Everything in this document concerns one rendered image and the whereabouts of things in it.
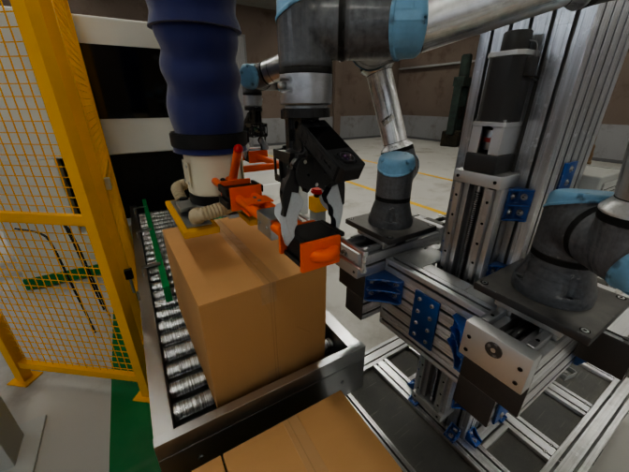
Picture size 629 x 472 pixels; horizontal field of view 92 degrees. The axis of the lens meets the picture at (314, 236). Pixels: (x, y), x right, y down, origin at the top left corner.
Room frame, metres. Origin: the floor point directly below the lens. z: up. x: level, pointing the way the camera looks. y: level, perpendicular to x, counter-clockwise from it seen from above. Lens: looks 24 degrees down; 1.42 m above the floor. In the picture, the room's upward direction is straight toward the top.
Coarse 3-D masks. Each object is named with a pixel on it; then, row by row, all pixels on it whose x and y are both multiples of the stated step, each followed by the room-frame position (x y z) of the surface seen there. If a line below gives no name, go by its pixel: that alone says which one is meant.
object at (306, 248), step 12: (300, 228) 0.48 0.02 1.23; (312, 228) 0.48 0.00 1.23; (324, 228) 0.48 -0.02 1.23; (300, 240) 0.43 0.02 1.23; (312, 240) 0.43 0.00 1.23; (324, 240) 0.43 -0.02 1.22; (336, 240) 0.44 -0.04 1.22; (288, 252) 0.47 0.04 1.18; (300, 252) 0.41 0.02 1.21; (312, 252) 0.42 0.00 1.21; (300, 264) 0.41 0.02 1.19; (312, 264) 0.42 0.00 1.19; (324, 264) 0.43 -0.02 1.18
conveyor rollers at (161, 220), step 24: (144, 216) 2.36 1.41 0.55; (168, 216) 2.37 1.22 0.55; (144, 240) 1.89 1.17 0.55; (168, 264) 1.55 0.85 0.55; (168, 312) 1.12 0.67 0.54; (168, 336) 0.96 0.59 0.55; (168, 360) 0.86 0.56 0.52; (192, 360) 0.84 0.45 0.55; (192, 384) 0.74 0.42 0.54; (192, 408) 0.65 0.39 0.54
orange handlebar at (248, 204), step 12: (264, 156) 1.27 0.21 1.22; (252, 168) 1.08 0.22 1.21; (264, 168) 1.10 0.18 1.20; (216, 180) 0.87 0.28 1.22; (240, 204) 0.68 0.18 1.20; (252, 204) 0.64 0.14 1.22; (264, 204) 0.66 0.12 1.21; (276, 228) 0.52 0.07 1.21; (324, 252) 0.42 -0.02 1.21; (336, 252) 0.43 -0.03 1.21
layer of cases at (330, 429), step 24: (312, 408) 0.64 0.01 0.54; (336, 408) 0.64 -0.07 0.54; (264, 432) 0.57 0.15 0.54; (288, 432) 0.57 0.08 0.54; (312, 432) 0.57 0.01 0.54; (336, 432) 0.57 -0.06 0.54; (360, 432) 0.57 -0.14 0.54; (240, 456) 0.50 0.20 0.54; (264, 456) 0.50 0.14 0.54; (288, 456) 0.50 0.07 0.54; (312, 456) 0.50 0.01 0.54; (336, 456) 0.50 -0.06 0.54; (360, 456) 0.50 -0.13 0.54; (384, 456) 0.50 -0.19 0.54
